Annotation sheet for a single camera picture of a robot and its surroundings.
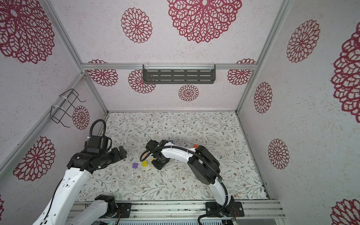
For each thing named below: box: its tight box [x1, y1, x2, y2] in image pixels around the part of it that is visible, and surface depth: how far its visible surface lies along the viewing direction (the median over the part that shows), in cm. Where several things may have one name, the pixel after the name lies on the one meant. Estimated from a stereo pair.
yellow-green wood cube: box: [142, 160, 148, 168], surface depth 91 cm
